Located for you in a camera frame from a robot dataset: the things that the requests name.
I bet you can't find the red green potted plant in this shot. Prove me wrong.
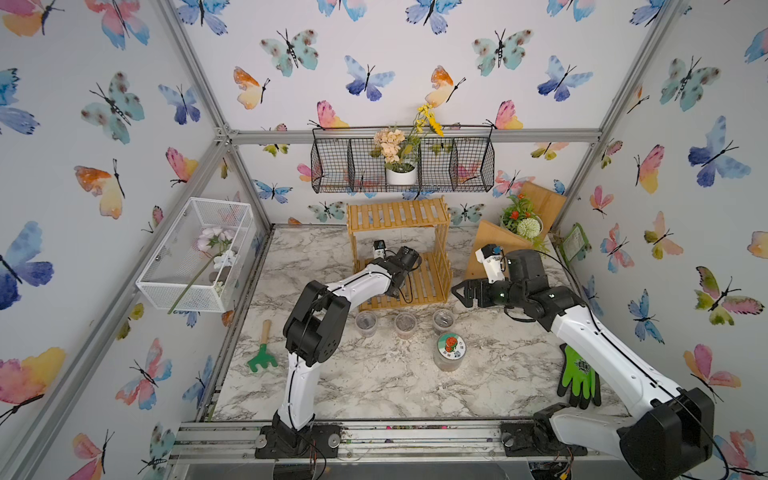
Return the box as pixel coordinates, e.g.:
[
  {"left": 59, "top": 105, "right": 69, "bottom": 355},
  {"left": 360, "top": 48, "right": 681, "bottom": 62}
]
[{"left": 500, "top": 193, "right": 549, "bottom": 253}]

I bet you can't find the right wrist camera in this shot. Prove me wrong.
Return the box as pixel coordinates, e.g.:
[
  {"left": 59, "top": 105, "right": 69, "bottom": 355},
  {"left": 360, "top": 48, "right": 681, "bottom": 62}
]
[{"left": 475, "top": 244, "right": 505, "bottom": 284}]

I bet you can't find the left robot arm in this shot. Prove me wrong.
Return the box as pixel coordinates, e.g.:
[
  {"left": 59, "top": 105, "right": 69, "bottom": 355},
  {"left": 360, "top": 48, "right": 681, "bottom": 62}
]
[{"left": 255, "top": 247, "right": 421, "bottom": 459}]

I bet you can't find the two-tier wooden shelf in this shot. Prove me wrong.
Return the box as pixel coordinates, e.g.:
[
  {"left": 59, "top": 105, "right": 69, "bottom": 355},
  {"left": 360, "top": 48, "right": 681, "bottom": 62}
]
[{"left": 346, "top": 198, "right": 453, "bottom": 311}]

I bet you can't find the pink artificial flower stem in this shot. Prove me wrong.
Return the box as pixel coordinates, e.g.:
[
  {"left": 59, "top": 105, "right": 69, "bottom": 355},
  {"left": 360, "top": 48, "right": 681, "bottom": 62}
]
[{"left": 168, "top": 226, "right": 237, "bottom": 314}]

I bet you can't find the small green framed sign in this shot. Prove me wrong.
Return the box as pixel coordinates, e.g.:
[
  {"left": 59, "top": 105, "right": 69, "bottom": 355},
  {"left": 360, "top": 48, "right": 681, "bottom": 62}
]
[{"left": 560, "top": 223, "right": 592, "bottom": 263}]

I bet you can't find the black wire wall basket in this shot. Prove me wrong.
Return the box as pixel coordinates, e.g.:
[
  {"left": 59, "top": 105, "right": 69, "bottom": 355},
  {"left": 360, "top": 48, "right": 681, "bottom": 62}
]
[{"left": 310, "top": 127, "right": 496, "bottom": 195}]

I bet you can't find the white mesh wall basket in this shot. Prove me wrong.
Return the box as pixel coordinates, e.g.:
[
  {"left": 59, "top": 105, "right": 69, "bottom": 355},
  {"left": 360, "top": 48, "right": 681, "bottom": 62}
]
[{"left": 136, "top": 197, "right": 254, "bottom": 313}]

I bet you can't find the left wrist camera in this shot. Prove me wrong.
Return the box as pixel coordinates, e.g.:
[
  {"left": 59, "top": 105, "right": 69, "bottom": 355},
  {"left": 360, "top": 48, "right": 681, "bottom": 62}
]
[{"left": 372, "top": 240, "right": 387, "bottom": 259}]

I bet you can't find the wooden planter box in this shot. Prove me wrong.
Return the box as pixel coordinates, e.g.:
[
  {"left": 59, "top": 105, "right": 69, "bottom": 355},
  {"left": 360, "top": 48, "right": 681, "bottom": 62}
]
[{"left": 464, "top": 182, "right": 567, "bottom": 280}]

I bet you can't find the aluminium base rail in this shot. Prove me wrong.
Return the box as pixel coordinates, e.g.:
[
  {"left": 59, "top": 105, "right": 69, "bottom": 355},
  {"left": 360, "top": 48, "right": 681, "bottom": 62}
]
[{"left": 170, "top": 417, "right": 610, "bottom": 466}]

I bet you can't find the green gardening glove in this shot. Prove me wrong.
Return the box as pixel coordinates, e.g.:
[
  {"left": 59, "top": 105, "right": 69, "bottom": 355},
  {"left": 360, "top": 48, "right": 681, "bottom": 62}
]
[{"left": 557, "top": 343, "right": 602, "bottom": 410}]

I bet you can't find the white pot with flowers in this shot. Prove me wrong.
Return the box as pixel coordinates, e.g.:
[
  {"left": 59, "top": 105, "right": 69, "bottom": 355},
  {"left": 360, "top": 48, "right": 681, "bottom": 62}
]
[{"left": 370, "top": 103, "right": 444, "bottom": 186}]

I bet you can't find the red label seed jar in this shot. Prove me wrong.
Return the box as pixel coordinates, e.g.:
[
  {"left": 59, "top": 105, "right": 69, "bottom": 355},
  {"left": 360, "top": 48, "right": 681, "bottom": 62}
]
[{"left": 394, "top": 313, "right": 418, "bottom": 339}]

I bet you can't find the yellow label seed jar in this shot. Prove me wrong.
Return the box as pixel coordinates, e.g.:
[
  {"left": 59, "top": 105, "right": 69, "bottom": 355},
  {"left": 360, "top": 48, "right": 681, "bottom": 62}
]
[{"left": 432, "top": 309, "right": 455, "bottom": 335}]

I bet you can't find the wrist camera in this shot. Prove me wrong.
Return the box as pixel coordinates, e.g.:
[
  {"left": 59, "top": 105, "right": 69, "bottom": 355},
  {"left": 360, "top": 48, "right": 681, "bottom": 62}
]
[
  {"left": 475, "top": 244, "right": 505, "bottom": 284},
  {"left": 372, "top": 240, "right": 387, "bottom": 259}
]

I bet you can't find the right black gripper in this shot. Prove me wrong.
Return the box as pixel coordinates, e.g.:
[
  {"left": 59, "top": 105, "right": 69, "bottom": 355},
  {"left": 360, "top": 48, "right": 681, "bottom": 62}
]
[{"left": 451, "top": 276, "right": 529, "bottom": 312}]

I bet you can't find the tomato lid jar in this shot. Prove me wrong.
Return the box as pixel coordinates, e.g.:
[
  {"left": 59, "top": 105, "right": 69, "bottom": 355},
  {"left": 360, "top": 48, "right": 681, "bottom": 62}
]
[{"left": 433, "top": 332, "right": 467, "bottom": 372}]

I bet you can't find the purple label seed jar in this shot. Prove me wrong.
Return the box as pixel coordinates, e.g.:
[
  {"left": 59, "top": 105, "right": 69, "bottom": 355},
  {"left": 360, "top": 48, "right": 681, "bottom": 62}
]
[{"left": 355, "top": 311, "right": 378, "bottom": 338}]

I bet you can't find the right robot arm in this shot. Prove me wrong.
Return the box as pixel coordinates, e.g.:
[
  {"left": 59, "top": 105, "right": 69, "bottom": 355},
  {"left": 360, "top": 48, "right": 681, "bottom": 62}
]
[{"left": 452, "top": 244, "right": 726, "bottom": 479}]

